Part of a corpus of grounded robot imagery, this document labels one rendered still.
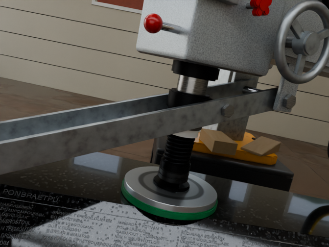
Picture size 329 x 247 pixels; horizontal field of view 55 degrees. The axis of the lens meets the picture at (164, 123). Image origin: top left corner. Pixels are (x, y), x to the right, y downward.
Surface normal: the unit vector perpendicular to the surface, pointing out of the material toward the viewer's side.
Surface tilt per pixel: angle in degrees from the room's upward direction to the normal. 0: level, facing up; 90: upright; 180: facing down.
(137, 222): 45
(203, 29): 90
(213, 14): 90
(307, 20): 90
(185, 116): 90
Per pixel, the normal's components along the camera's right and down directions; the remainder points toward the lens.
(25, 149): 0.47, 0.27
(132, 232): 0.16, -0.54
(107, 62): -0.10, 0.18
